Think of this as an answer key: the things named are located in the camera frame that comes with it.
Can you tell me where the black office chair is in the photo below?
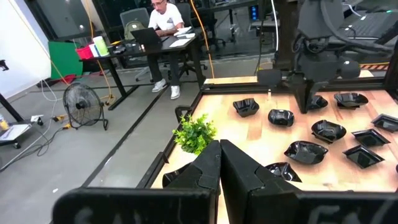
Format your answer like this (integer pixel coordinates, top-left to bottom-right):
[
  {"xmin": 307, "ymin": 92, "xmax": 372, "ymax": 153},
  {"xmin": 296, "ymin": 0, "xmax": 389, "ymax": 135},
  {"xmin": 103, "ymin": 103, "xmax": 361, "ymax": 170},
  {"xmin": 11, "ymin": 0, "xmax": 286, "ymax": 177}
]
[{"xmin": 166, "ymin": 2, "xmax": 227, "ymax": 80}]

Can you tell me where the black equipment case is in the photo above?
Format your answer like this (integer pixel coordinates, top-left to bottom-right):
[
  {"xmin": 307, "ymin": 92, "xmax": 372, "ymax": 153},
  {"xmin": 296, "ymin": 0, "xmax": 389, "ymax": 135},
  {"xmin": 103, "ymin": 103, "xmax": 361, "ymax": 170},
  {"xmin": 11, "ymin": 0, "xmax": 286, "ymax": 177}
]
[{"xmin": 341, "ymin": 11, "xmax": 398, "ymax": 41}]

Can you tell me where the red plastic box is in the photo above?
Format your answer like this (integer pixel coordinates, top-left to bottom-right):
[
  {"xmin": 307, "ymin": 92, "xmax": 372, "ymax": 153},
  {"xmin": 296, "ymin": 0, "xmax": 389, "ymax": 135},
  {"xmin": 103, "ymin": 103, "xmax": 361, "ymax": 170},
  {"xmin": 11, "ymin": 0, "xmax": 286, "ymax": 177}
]
[{"xmin": 75, "ymin": 45, "xmax": 95, "ymax": 60}]

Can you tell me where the grey office chair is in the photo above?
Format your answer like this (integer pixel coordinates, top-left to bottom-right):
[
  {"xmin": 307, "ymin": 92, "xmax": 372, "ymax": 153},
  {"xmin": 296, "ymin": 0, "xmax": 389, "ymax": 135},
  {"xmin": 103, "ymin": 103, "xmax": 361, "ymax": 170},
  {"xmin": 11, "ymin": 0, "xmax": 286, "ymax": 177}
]
[{"xmin": 119, "ymin": 7, "xmax": 152, "ymax": 82}]

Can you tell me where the black rounded wavy mini bowl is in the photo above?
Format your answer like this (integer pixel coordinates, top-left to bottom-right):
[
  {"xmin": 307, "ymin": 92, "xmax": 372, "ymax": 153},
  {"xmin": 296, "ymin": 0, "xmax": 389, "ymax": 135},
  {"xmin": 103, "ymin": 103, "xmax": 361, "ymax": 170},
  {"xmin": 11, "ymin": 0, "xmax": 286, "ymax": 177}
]
[
  {"xmin": 283, "ymin": 140, "xmax": 330, "ymax": 166},
  {"xmin": 267, "ymin": 108, "xmax": 295, "ymax": 128},
  {"xmin": 310, "ymin": 119, "xmax": 348, "ymax": 144},
  {"xmin": 333, "ymin": 92, "xmax": 369, "ymax": 110},
  {"xmin": 307, "ymin": 95, "xmax": 329, "ymax": 111}
]

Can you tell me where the white paper stack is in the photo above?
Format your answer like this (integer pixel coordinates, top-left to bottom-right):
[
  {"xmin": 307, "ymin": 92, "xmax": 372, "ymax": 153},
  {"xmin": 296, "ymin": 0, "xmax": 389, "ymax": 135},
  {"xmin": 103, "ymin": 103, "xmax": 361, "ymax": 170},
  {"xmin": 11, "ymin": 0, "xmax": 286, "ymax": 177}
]
[{"xmin": 174, "ymin": 26, "xmax": 193, "ymax": 37}]

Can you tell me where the thin yellow hanging cable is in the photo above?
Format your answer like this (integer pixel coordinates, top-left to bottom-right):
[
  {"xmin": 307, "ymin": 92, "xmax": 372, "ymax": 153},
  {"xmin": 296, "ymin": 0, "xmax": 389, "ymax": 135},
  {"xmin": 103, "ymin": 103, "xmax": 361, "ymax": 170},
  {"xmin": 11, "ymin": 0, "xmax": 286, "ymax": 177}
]
[{"xmin": 83, "ymin": 0, "xmax": 116, "ymax": 106}]

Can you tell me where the white paper sheet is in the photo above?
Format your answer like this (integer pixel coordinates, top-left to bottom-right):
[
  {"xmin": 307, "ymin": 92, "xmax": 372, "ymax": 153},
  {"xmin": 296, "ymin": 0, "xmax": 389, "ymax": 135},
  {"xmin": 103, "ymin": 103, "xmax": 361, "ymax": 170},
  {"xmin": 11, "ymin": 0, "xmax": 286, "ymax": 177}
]
[{"xmin": 169, "ymin": 37, "xmax": 196, "ymax": 49}]

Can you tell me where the person's shoe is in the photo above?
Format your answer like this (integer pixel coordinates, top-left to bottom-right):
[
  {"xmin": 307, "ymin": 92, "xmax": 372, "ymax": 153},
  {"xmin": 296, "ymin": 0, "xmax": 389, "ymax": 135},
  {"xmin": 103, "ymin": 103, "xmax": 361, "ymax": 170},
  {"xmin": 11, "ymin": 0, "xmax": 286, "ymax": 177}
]
[
  {"xmin": 170, "ymin": 85, "xmax": 182, "ymax": 100},
  {"xmin": 151, "ymin": 78, "xmax": 168, "ymax": 93}
]

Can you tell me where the black square mini plate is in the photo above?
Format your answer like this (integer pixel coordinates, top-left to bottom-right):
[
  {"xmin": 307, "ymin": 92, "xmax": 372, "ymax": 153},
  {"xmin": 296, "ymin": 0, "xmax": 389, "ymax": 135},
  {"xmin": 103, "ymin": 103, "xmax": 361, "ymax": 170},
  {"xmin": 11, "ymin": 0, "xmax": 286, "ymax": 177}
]
[
  {"xmin": 342, "ymin": 144, "xmax": 386, "ymax": 170},
  {"xmin": 351, "ymin": 128, "xmax": 392, "ymax": 148},
  {"xmin": 371, "ymin": 113, "xmax": 398, "ymax": 134}
]

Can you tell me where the olive green rucksack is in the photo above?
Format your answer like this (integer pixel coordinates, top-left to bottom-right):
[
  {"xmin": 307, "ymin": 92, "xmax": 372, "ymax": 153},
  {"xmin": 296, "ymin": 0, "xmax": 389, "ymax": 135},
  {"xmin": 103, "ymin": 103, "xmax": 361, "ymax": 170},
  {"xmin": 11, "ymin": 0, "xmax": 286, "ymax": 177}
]
[{"xmin": 123, "ymin": 20, "xmax": 147, "ymax": 41}]

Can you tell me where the black square wavy mini bowl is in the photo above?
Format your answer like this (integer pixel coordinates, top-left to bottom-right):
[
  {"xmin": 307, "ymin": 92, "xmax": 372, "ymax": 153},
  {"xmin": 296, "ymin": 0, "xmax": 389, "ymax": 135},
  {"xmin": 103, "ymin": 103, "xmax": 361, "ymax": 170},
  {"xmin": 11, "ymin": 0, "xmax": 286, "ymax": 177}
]
[
  {"xmin": 232, "ymin": 98, "xmax": 261, "ymax": 118},
  {"xmin": 161, "ymin": 161, "xmax": 193, "ymax": 188},
  {"xmin": 264, "ymin": 161, "xmax": 303, "ymax": 184}
]

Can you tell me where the green plant white pot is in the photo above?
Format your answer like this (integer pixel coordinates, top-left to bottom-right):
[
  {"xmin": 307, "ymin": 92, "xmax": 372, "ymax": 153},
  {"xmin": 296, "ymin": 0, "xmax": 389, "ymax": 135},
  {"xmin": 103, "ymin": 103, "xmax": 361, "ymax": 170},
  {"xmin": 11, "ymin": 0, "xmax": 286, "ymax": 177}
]
[{"xmin": 172, "ymin": 113, "xmax": 218, "ymax": 156}]

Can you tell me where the green board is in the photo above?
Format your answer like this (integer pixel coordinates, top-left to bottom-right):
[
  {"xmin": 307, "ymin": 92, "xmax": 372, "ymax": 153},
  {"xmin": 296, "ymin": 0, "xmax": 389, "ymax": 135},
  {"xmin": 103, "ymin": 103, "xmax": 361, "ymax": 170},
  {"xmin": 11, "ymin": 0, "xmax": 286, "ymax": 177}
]
[{"xmin": 48, "ymin": 40, "xmax": 84, "ymax": 80}]

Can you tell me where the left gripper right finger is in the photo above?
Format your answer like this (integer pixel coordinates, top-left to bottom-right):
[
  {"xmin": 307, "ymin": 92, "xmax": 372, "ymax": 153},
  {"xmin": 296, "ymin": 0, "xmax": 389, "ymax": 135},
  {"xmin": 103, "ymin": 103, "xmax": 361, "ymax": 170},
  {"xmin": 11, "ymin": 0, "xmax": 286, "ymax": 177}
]
[{"xmin": 220, "ymin": 139, "xmax": 398, "ymax": 224}]

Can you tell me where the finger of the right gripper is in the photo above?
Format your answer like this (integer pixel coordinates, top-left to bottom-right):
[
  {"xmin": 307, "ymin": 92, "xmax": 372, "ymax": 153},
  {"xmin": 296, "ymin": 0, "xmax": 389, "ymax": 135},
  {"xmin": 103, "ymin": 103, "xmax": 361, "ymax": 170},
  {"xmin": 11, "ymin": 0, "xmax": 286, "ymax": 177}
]
[
  {"xmin": 306, "ymin": 59, "xmax": 362, "ymax": 113},
  {"xmin": 257, "ymin": 68, "xmax": 307, "ymax": 114}
]

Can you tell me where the white hanging cable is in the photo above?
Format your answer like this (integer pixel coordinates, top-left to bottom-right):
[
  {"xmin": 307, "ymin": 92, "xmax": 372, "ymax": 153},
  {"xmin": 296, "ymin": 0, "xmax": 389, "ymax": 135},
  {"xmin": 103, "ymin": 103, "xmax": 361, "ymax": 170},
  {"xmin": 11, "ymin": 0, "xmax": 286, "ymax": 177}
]
[{"xmin": 269, "ymin": 0, "xmax": 279, "ymax": 53}]

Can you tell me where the yellow extension cord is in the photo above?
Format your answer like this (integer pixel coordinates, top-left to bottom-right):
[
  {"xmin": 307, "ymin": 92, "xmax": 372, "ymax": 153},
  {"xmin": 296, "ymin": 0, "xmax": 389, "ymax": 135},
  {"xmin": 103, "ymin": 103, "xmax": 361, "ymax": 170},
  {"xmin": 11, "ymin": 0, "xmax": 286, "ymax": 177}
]
[{"xmin": 189, "ymin": 0, "xmax": 216, "ymax": 79}]

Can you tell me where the flat black frame bracket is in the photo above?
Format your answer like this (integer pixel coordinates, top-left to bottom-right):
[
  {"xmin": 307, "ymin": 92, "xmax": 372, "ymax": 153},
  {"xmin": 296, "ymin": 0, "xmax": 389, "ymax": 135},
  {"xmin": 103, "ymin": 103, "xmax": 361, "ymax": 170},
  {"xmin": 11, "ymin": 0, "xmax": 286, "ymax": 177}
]
[{"xmin": 157, "ymin": 151, "xmax": 170, "ymax": 165}]

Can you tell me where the black computer tower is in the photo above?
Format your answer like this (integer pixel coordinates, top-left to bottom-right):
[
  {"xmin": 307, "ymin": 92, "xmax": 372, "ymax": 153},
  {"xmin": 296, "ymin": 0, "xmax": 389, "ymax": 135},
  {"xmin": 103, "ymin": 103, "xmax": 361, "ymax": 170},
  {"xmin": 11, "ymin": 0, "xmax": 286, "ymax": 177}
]
[{"xmin": 248, "ymin": 3, "xmax": 261, "ymax": 22}]

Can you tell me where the black laptop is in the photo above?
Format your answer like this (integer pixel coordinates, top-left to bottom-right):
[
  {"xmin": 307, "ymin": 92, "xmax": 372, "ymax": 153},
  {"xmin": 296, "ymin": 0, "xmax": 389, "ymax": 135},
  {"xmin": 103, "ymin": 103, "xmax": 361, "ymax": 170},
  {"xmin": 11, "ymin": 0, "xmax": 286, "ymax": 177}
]
[{"xmin": 129, "ymin": 27, "xmax": 164, "ymax": 48}]

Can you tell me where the grey low cart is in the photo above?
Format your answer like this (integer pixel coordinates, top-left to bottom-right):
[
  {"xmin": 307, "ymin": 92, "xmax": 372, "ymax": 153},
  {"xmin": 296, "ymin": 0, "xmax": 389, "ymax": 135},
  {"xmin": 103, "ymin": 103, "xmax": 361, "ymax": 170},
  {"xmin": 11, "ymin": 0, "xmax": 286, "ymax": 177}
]
[{"xmin": 0, "ymin": 113, "xmax": 34, "ymax": 149}]

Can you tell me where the white board panel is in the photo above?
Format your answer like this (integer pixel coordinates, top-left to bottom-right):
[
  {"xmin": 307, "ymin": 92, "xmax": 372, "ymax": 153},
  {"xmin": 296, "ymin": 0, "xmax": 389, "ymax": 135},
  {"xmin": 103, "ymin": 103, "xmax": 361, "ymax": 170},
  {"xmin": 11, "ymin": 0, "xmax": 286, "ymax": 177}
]
[{"xmin": 0, "ymin": 0, "xmax": 53, "ymax": 100}]

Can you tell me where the person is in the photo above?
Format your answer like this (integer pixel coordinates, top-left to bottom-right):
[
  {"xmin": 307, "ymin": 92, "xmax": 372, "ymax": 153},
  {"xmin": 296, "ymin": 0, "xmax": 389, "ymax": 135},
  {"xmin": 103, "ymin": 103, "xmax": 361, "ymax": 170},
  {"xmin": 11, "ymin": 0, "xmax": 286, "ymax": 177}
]
[{"xmin": 145, "ymin": 0, "xmax": 187, "ymax": 101}]

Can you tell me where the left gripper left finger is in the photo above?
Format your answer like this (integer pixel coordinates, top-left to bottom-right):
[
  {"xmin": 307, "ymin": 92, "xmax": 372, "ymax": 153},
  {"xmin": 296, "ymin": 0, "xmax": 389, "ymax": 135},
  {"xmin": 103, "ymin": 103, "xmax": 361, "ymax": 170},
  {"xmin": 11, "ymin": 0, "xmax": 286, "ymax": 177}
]
[{"xmin": 51, "ymin": 139, "xmax": 223, "ymax": 224}]

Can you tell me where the black floor fan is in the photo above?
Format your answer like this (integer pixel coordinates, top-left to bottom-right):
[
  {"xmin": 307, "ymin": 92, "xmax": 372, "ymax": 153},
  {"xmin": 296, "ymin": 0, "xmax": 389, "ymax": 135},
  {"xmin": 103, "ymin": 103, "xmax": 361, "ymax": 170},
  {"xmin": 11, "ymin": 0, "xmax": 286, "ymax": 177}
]
[{"xmin": 62, "ymin": 82, "xmax": 109, "ymax": 131}]

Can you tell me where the red floor object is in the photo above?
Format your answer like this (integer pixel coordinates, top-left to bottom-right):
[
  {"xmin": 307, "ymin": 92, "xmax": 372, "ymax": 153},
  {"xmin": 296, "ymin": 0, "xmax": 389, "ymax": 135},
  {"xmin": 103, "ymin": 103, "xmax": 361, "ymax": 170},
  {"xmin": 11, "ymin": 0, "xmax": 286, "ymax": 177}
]
[{"xmin": 58, "ymin": 73, "xmax": 78, "ymax": 85}]

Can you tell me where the black office desk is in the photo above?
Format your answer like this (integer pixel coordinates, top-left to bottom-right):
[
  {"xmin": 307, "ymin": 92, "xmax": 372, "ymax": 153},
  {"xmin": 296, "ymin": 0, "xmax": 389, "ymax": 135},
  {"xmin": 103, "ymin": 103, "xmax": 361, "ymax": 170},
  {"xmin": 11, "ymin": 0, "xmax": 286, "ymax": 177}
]
[{"xmin": 79, "ymin": 32, "xmax": 208, "ymax": 111}]

